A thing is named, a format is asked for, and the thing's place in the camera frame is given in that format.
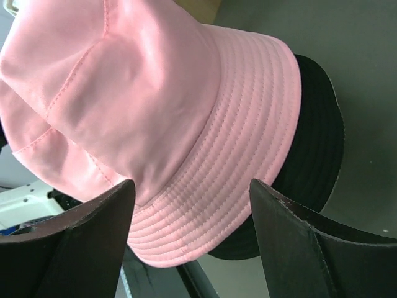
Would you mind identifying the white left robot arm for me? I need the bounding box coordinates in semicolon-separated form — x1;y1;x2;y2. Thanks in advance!
1;180;64;230

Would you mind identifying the pink bucket hat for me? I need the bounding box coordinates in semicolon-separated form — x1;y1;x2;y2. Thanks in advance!
1;1;301;268

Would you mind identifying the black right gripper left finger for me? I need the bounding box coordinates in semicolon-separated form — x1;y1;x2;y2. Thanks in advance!
1;180;136;297

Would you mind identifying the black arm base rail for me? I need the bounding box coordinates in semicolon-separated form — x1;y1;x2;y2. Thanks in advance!
123;247;219;298

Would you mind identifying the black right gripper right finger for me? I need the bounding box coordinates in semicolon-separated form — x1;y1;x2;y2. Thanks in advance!
249;179;396;298

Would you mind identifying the black bucket hat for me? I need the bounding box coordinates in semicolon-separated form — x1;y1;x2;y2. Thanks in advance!
206;54;346;261

